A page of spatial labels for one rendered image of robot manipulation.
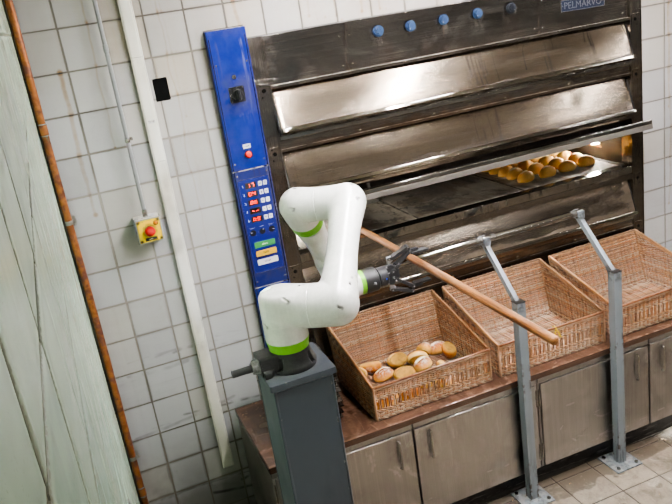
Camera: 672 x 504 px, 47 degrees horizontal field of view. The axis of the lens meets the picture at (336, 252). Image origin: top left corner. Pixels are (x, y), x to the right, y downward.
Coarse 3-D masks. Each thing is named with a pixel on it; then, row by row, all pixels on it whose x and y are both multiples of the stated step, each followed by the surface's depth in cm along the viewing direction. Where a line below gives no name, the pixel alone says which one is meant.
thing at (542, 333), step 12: (384, 240) 323; (420, 264) 293; (444, 276) 277; (456, 288) 269; (468, 288) 263; (480, 300) 255; (492, 300) 251; (504, 312) 243; (528, 324) 232; (540, 336) 226; (552, 336) 222
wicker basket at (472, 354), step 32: (352, 320) 344; (384, 320) 348; (416, 320) 354; (448, 320) 348; (352, 352) 344; (384, 352) 349; (480, 352) 318; (352, 384) 326; (384, 384) 304; (416, 384) 310; (448, 384) 316; (480, 384) 322; (384, 416) 308
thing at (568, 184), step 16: (592, 176) 378; (608, 176) 382; (528, 192) 368; (544, 192) 370; (560, 192) 373; (464, 208) 358; (480, 208) 358; (496, 208) 362; (400, 224) 349; (416, 224) 348; (432, 224) 351; (368, 240) 341; (304, 256) 331
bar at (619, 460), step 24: (552, 216) 331; (576, 216) 334; (480, 240) 318; (384, 264) 305; (408, 264) 308; (528, 360) 314; (528, 384) 318; (528, 408) 321; (624, 408) 342; (528, 432) 325; (624, 432) 346; (528, 456) 328; (600, 456) 357; (624, 456) 350; (528, 480) 333
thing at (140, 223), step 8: (152, 216) 296; (136, 224) 294; (144, 224) 295; (152, 224) 296; (160, 224) 297; (136, 232) 295; (144, 232) 295; (160, 232) 298; (144, 240) 296; (152, 240) 297
